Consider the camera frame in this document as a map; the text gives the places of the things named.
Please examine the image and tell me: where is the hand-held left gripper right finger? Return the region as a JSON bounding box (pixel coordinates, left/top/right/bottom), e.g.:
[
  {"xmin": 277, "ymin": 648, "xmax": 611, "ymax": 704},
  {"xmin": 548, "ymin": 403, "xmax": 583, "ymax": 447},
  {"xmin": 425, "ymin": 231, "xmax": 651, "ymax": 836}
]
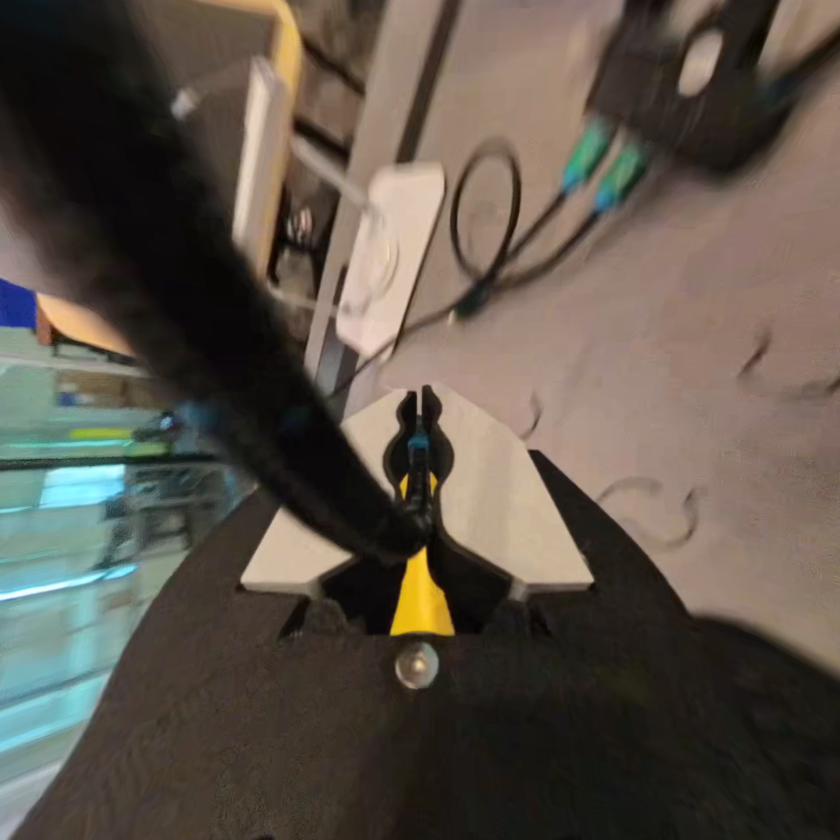
[{"xmin": 423, "ymin": 384, "xmax": 594, "ymax": 598}]

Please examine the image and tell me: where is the white stand base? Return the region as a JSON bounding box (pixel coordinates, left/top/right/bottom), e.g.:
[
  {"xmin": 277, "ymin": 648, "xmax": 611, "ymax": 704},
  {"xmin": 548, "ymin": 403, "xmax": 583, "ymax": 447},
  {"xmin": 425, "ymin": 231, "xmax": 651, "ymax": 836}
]
[{"xmin": 335, "ymin": 161, "xmax": 447, "ymax": 358}]

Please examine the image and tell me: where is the black hdmi switch box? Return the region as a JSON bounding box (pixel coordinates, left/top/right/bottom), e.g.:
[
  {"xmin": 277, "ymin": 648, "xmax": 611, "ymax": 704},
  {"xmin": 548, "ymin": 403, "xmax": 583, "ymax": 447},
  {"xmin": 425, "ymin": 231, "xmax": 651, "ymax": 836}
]
[{"xmin": 584, "ymin": 0, "xmax": 821, "ymax": 172}]

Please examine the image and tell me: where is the yellow plastic bin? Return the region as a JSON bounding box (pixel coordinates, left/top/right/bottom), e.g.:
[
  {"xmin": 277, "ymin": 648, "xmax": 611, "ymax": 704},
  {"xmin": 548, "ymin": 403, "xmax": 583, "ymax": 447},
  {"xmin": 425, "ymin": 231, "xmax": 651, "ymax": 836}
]
[{"xmin": 390, "ymin": 545, "xmax": 456, "ymax": 637}]

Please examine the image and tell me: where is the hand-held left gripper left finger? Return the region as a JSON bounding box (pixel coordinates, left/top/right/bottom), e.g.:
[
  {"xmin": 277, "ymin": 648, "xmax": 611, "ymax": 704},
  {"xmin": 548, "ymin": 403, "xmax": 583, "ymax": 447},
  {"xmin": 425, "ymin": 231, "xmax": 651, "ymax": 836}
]
[{"xmin": 241, "ymin": 388, "xmax": 418, "ymax": 592}]

